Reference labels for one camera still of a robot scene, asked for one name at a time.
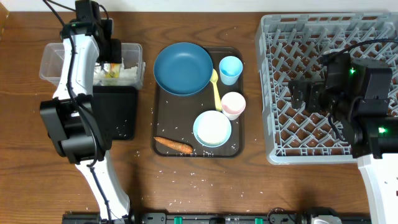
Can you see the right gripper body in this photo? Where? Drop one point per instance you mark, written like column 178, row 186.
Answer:
column 306, row 96

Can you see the orange carrot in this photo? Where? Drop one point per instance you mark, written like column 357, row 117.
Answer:
column 180, row 147

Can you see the yellow plastic spoon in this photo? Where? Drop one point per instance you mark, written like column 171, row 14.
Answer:
column 213, row 80

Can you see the black plastic bin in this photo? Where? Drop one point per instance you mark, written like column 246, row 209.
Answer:
column 116, row 108

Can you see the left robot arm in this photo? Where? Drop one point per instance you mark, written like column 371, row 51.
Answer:
column 77, row 132

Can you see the yellow green snack wrapper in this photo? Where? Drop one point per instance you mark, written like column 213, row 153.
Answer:
column 112, row 70

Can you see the dark brown serving tray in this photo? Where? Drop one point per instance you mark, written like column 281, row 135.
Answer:
column 174, row 117

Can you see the clear plastic waste bin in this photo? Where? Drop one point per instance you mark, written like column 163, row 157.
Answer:
column 52, row 63

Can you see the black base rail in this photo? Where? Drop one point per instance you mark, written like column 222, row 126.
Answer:
column 274, row 218

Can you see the light blue bowl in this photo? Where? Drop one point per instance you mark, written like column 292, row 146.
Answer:
column 212, row 128

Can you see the light blue plastic cup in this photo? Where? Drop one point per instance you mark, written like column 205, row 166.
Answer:
column 230, row 69

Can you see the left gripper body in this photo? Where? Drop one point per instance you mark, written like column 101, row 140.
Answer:
column 111, row 54

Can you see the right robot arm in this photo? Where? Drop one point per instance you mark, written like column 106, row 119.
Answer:
column 355, row 94

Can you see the pink white plastic cup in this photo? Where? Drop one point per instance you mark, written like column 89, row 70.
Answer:
column 233, row 104

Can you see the dark blue plate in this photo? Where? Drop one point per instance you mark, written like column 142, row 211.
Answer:
column 183, row 69

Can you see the white tissue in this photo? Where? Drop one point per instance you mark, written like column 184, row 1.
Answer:
column 99, row 74
column 129, row 74

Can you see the grey dishwasher rack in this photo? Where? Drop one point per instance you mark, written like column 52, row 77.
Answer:
column 288, row 47

